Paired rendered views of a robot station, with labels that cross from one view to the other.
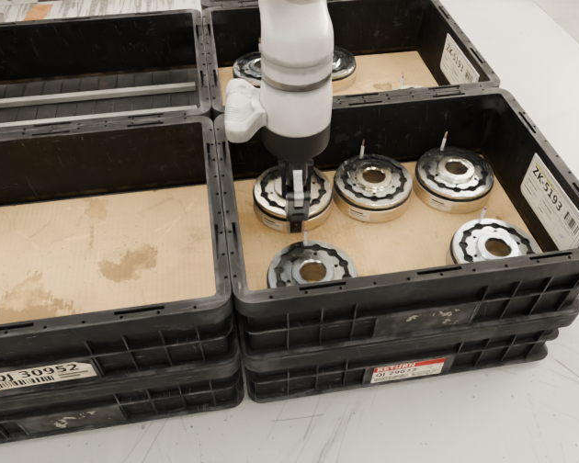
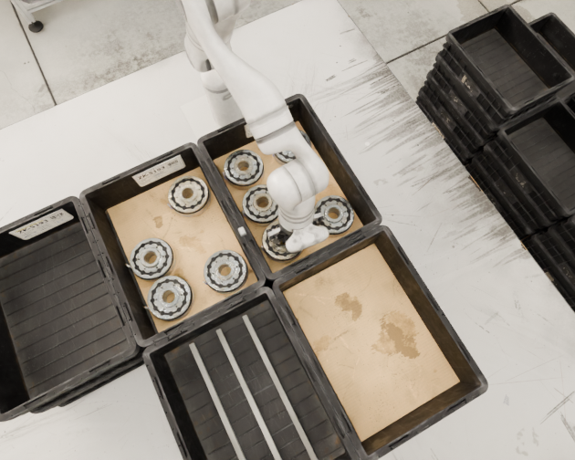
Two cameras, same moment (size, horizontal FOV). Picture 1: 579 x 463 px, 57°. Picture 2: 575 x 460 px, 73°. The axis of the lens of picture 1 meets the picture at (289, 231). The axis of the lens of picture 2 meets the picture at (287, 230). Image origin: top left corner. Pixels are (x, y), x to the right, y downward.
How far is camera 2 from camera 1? 0.77 m
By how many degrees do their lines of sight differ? 50
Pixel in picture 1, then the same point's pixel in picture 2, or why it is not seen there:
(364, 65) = (134, 238)
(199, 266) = (338, 271)
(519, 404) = not seen: hidden behind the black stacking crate
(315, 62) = not seen: hidden behind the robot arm
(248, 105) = (308, 232)
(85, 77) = (199, 438)
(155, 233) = (327, 302)
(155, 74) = (181, 383)
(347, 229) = not seen: hidden behind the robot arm
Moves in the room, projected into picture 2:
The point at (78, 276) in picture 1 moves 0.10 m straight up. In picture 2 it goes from (365, 326) to (374, 322)
